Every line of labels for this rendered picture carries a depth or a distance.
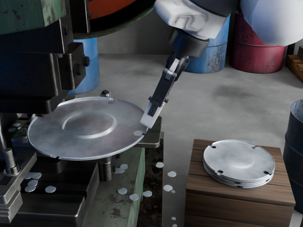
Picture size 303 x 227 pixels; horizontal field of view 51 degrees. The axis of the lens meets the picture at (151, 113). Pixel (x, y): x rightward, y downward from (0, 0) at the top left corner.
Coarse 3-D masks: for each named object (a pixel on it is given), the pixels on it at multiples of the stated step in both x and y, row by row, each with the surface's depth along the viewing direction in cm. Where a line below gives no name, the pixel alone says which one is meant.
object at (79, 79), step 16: (64, 0) 69; (64, 16) 69; (80, 48) 72; (0, 64) 65; (16, 64) 64; (32, 64) 64; (48, 64) 64; (64, 64) 66; (80, 64) 69; (0, 80) 66; (16, 80) 66; (32, 80) 66; (48, 80) 66; (64, 80) 68; (80, 80) 73
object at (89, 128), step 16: (64, 112) 84; (80, 112) 84; (96, 112) 82; (112, 112) 83; (128, 112) 83; (32, 128) 76; (48, 128) 76; (64, 128) 76; (80, 128) 75; (96, 128) 75; (112, 128) 76; (128, 128) 76; (144, 128) 76; (32, 144) 70; (48, 144) 71; (64, 144) 70; (80, 144) 70; (96, 144) 70; (112, 144) 70; (128, 144) 70; (80, 160) 65
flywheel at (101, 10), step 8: (96, 0) 97; (104, 0) 97; (112, 0) 96; (120, 0) 96; (128, 0) 96; (88, 8) 98; (96, 8) 98; (104, 8) 98; (112, 8) 97; (120, 8) 97; (96, 16) 99
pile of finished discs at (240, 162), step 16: (224, 144) 144; (240, 144) 144; (208, 160) 133; (224, 160) 132; (240, 160) 132; (256, 160) 133; (272, 160) 133; (224, 176) 123; (240, 176) 123; (256, 176) 123; (272, 176) 128
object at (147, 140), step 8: (160, 120) 81; (152, 128) 77; (160, 128) 77; (144, 136) 74; (152, 136) 74; (160, 136) 75; (136, 144) 71; (144, 144) 71; (152, 144) 71; (88, 160) 77; (96, 160) 77; (104, 160) 77; (112, 160) 80; (104, 168) 78; (112, 168) 79; (104, 176) 79; (112, 176) 81
